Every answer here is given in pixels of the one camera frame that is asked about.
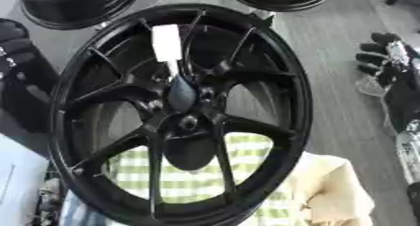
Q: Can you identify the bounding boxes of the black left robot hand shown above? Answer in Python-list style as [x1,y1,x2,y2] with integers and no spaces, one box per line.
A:
[0,18,61,134]

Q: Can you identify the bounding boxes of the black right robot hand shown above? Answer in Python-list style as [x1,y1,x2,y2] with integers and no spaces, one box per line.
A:
[354,32,420,133]

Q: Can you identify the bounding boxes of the black spoked wheel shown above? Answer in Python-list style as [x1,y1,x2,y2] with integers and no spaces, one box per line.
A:
[46,3,315,226]

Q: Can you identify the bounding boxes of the white flat board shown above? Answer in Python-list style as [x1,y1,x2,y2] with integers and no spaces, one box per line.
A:
[0,132,52,226]

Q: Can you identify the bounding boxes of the tan cardboard box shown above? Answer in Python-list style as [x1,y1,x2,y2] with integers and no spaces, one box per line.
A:
[237,151,376,226]

